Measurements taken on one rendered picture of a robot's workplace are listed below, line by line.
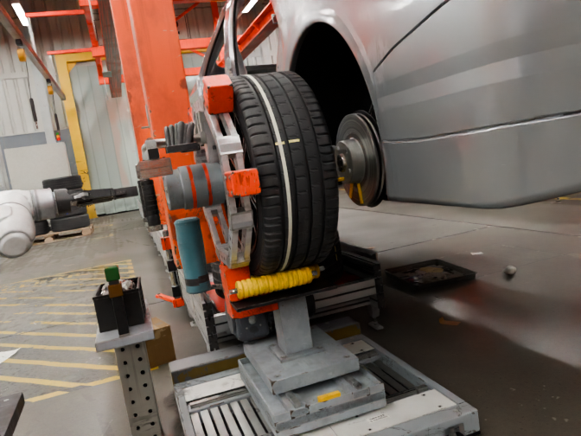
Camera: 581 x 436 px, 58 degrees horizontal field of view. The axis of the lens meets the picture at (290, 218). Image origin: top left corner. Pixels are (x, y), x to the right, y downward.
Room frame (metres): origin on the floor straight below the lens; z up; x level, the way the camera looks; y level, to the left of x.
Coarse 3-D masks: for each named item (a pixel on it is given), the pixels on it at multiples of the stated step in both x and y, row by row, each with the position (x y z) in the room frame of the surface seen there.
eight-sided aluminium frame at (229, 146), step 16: (192, 112) 1.82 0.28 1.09; (224, 144) 1.45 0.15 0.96; (240, 144) 1.47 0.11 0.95; (224, 160) 1.45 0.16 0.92; (240, 160) 1.46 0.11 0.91; (224, 176) 1.46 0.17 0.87; (208, 208) 1.93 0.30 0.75; (240, 208) 1.47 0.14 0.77; (208, 224) 1.90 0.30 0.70; (224, 224) 1.88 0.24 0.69; (240, 224) 1.46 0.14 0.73; (224, 256) 1.68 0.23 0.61; (240, 256) 1.60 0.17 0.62
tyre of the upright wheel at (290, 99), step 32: (256, 96) 1.54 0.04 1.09; (288, 96) 1.54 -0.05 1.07; (256, 128) 1.45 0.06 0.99; (288, 128) 1.47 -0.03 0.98; (320, 128) 1.50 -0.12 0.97; (256, 160) 1.43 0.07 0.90; (288, 160) 1.44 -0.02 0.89; (320, 160) 1.48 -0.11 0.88; (320, 192) 1.47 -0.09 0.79; (288, 224) 1.47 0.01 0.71; (320, 224) 1.50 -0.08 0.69; (256, 256) 1.60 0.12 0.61; (320, 256) 1.61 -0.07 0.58
